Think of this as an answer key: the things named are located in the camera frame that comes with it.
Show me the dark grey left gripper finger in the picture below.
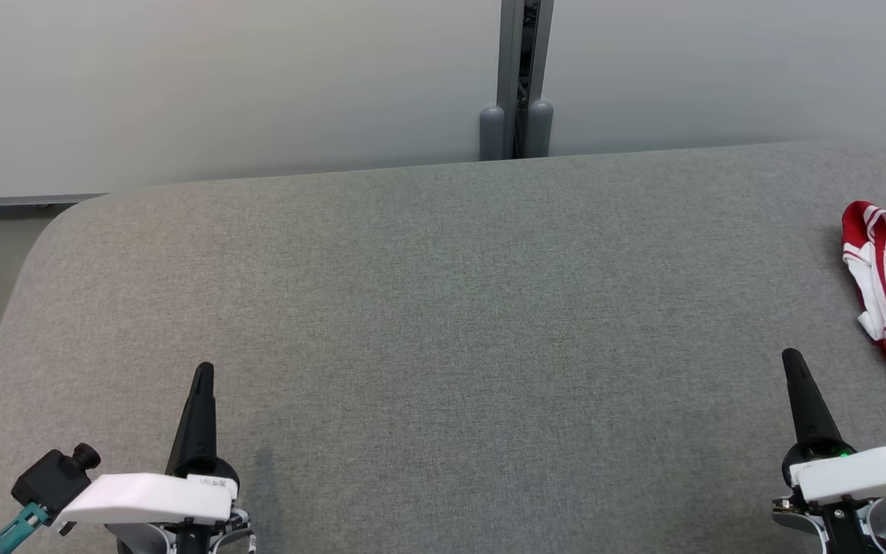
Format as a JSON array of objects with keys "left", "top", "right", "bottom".
[{"left": 169, "top": 362, "right": 218, "bottom": 467}]

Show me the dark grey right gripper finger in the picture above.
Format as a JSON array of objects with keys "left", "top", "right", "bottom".
[{"left": 781, "top": 348, "right": 844, "bottom": 452}]

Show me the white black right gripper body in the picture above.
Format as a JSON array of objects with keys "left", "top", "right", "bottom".
[{"left": 771, "top": 437, "right": 886, "bottom": 515}]

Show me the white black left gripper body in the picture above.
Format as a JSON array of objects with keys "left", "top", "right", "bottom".
[{"left": 57, "top": 458, "right": 242, "bottom": 532}]

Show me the grey fabric sofa cushion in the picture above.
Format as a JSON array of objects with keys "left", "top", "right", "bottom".
[{"left": 0, "top": 141, "right": 886, "bottom": 554}]

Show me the teal left camera cable plug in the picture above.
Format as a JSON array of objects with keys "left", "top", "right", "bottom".
[{"left": 0, "top": 503, "right": 53, "bottom": 554}]

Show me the grey cylindrical post foot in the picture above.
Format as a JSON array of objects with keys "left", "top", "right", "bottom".
[
  {"left": 479, "top": 105, "right": 506, "bottom": 162},
  {"left": 527, "top": 99, "right": 554, "bottom": 158}
]

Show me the grey partition post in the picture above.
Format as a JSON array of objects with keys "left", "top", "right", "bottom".
[{"left": 495, "top": 0, "right": 555, "bottom": 159}]

